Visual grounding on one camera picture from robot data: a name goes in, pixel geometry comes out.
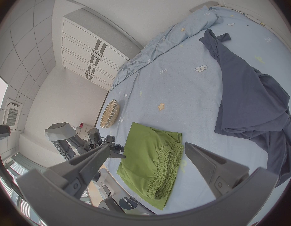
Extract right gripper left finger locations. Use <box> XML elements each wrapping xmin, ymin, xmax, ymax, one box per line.
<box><xmin>45</xmin><ymin>144</ymin><xmax>111</xmax><ymax>200</ymax></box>

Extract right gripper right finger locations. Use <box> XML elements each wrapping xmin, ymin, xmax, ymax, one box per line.
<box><xmin>185</xmin><ymin>142</ymin><xmax>251</xmax><ymax>201</ymax></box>

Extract green shorts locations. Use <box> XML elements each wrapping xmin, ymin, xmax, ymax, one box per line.
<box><xmin>117</xmin><ymin>122</ymin><xmax>185</xmax><ymax>211</ymax></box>

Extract round woven basket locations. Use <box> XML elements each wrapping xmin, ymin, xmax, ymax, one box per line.
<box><xmin>100</xmin><ymin>99</ymin><xmax>120</xmax><ymax>128</ymax></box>

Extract dark blue garment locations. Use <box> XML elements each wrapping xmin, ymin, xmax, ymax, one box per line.
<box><xmin>199</xmin><ymin>28</ymin><xmax>291</xmax><ymax>188</ymax></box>

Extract bed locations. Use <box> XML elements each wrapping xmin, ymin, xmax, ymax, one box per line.
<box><xmin>98</xmin><ymin>5</ymin><xmax>291</xmax><ymax>215</ymax></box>

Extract window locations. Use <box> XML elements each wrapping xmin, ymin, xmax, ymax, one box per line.
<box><xmin>0</xmin><ymin>153</ymin><xmax>56</xmax><ymax>223</ymax></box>

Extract white ceiling air conditioner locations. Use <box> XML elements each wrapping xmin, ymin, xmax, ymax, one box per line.
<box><xmin>3</xmin><ymin>98</ymin><xmax>25</xmax><ymax>127</ymax></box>

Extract white wardrobe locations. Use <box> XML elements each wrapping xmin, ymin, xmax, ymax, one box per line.
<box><xmin>61</xmin><ymin>8</ymin><xmax>144</xmax><ymax>92</ymax></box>

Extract square ceiling light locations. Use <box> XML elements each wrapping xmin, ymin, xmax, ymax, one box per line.
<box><xmin>0</xmin><ymin>75</ymin><xmax>9</xmax><ymax>108</ymax></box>

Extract pale blue quilt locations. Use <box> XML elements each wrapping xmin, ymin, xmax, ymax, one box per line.
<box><xmin>111</xmin><ymin>6</ymin><xmax>224</xmax><ymax>91</ymax></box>

